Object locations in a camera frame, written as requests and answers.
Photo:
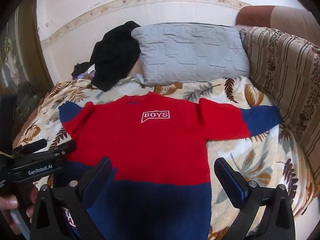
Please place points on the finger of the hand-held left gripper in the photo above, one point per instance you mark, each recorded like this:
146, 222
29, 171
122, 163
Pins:
67, 147
37, 145

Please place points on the brown sofa backrest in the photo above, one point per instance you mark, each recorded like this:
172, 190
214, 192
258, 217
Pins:
252, 15

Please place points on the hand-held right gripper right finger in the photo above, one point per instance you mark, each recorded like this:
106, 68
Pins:
229, 177

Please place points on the purple patterned cloth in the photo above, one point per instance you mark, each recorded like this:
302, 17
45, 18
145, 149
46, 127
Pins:
89, 75

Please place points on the grey quilted pillow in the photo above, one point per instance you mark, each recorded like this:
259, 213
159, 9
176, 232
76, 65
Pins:
190, 52

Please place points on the wooden door with glass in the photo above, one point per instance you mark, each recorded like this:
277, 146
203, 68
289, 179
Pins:
15, 55

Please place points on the leaf-print blanket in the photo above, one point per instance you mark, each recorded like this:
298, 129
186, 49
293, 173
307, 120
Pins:
250, 160

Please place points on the red and blue sweater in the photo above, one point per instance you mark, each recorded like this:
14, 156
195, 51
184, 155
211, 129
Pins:
150, 142

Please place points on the small dark cloth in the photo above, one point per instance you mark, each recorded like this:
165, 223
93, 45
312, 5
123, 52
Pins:
80, 68

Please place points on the striped beige cushion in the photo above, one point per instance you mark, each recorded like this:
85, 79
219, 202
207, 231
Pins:
282, 67

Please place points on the black garment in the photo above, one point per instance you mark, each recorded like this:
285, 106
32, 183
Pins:
115, 55

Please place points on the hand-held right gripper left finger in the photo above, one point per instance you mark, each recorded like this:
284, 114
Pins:
100, 177

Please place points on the person's left hand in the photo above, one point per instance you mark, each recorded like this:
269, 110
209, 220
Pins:
10, 202

